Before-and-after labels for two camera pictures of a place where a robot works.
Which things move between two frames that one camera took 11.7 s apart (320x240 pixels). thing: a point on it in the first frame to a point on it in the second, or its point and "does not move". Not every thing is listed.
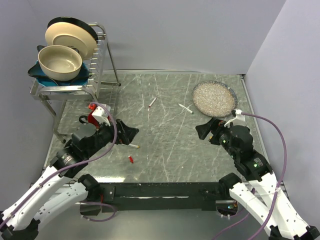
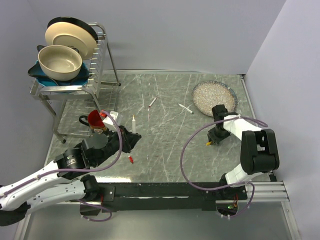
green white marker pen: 186,109 does not move
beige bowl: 60,63 does not move
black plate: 70,19 does not move
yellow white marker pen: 134,146 to 133,125
